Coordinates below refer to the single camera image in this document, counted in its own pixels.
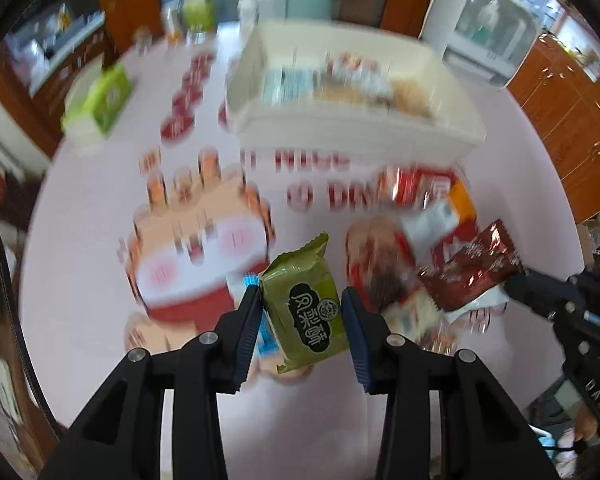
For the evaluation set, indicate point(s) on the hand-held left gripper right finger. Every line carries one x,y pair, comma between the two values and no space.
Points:
360,345

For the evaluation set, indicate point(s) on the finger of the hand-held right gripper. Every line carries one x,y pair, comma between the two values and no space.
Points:
540,290

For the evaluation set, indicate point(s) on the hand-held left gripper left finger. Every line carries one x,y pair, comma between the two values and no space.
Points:
247,340

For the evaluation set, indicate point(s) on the blue white snack packet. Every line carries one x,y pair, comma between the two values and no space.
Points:
269,340

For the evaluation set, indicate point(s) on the green snack packet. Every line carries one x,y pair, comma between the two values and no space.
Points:
305,310

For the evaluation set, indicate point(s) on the dark red snack packet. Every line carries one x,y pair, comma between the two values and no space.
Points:
470,265

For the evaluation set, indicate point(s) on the pile of snack packets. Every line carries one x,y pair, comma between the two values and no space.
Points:
380,250

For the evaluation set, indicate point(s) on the white plastic tray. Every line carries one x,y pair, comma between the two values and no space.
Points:
355,135

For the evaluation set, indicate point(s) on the yellow flaky snack packet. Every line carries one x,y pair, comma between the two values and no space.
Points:
412,97

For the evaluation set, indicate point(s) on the light blue snack packet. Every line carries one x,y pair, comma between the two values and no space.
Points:
290,85

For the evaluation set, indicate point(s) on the person's right hand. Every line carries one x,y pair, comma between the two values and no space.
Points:
589,425

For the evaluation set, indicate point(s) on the wooden shelf cabinet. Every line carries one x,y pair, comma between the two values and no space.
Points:
570,110

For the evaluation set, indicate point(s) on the white teal baby bottle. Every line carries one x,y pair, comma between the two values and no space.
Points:
487,20

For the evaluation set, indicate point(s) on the green tissue box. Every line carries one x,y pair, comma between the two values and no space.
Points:
105,95

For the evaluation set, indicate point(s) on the white sterilizer cabinet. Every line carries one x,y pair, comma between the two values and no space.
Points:
445,20

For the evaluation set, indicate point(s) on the metal drink can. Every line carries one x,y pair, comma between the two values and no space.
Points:
173,27

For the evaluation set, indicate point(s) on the glass bottle green label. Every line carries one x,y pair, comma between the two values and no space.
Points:
197,12

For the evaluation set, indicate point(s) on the white pill bottle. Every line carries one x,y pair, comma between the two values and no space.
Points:
247,7

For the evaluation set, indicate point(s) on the white plastic bottle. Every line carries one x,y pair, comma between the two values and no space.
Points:
272,5

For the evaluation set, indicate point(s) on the wooden kitchen counter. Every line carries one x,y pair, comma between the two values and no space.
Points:
55,55

